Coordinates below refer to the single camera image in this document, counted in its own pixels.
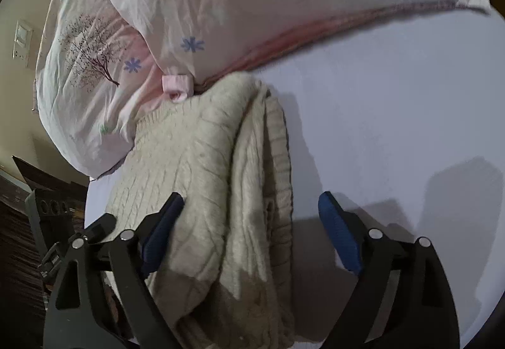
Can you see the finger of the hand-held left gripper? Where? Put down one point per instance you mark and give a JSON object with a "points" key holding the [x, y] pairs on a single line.
{"points": [[100, 226]]}

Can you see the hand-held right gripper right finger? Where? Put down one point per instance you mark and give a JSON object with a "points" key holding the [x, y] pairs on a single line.
{"points": [[340, 234]]}

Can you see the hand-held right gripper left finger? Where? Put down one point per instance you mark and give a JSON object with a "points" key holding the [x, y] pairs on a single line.
{"points": [[159, 232]]}

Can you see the cream knit sweater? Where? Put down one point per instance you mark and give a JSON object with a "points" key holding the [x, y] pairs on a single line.
{"points": [[197, 175]]}

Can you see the dark wooden cabinet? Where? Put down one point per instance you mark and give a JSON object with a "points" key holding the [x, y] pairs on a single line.
{"points": [[19, 262]]}

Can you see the pink tree print pillow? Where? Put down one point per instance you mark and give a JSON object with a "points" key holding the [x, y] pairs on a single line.
{"points": [[90, 69]]}

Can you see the wall switch panel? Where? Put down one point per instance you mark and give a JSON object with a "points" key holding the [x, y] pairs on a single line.
{"points": [[23, 43]]}

